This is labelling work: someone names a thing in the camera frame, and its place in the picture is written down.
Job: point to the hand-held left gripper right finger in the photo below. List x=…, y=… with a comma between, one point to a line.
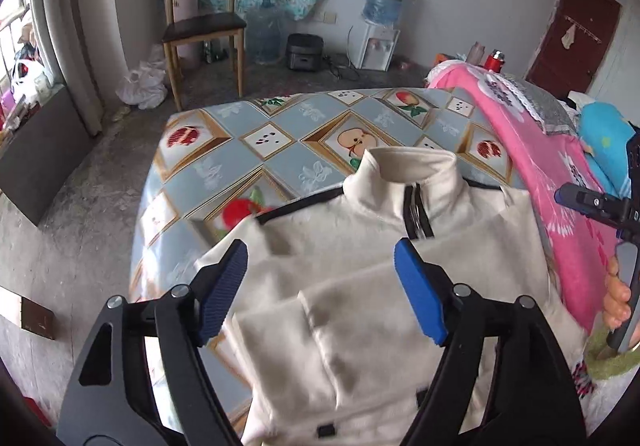
x=420, y=291

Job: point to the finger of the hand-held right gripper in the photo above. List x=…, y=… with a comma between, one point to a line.
x=590, y=203
x=635, y=148

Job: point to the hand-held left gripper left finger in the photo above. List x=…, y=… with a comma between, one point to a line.
x=225, y=286

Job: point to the cream zip jacket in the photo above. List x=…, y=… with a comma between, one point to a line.
x=350, y=306

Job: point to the person's right hand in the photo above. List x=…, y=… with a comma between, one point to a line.
x=615, y=296

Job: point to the blue plush pillow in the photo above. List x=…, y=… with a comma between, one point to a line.
x=607, y=136

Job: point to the pink floral blanket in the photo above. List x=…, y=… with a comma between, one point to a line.
x=540, y=166

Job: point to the brown door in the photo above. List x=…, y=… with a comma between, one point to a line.
x=575, y=71

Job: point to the grey lace cloth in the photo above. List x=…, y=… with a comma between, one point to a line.
x=537, y=101

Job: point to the fruit print tablecloth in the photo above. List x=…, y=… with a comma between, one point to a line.
x=220, y=161

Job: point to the small white hanging cloth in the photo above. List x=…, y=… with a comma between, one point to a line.
x=567, y=37

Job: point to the red can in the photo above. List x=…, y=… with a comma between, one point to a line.
x=492, y=62

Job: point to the grey pink bottle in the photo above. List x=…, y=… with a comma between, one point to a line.
x=476, y=55

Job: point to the dark grey cabinet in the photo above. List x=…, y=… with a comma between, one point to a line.
x=40, y=151

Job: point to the green drink can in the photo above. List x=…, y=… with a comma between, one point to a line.
x=209, y=52

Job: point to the black rice cooker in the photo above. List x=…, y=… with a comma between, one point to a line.
x=302, y=56

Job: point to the white water dispenser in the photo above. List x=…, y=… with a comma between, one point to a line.
x=377, y=51

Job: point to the empty clear water jug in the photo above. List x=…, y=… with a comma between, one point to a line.
x=265, y=33

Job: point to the wooden chair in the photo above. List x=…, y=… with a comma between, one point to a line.
x=202, y=26

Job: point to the white cylinder tube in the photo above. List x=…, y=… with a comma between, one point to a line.
x=182, y=1

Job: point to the grey curtain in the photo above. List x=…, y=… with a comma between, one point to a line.
x=85, y=26

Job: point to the white wall socket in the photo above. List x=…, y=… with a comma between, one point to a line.
x=324, y=17

